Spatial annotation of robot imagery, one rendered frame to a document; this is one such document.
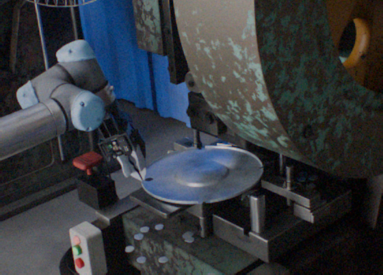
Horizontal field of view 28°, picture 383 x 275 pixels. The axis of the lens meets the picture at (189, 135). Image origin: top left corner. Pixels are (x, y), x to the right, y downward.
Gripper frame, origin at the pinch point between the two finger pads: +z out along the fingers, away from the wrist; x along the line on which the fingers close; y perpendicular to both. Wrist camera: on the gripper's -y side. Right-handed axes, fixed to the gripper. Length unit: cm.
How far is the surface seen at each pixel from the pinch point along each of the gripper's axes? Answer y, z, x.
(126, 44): -230, 32, -41
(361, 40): 21, -19, 57
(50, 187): -137, 54, -79
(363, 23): 23, -23, 58
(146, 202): 10.8, 2.2, 1.2
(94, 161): -15.3, -0.9, -13.8
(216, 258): 15.0, 19.8, 10.9
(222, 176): 3.4, 6.7, 18.2
